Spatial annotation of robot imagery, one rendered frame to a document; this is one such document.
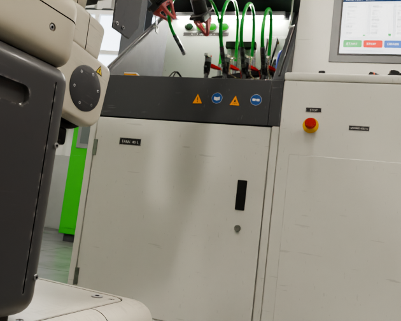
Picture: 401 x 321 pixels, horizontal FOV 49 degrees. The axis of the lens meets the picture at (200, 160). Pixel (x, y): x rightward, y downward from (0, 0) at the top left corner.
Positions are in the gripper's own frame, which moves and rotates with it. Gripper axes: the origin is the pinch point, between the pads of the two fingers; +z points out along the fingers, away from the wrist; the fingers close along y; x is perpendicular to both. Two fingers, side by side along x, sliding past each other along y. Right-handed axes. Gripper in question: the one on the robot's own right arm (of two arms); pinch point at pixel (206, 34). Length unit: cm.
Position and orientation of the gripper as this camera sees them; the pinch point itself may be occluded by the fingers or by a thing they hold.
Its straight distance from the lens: 188.0
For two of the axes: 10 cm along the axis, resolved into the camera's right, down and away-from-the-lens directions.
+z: 2.6, 8.0, 5.4
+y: 4.3, -5.9, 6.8
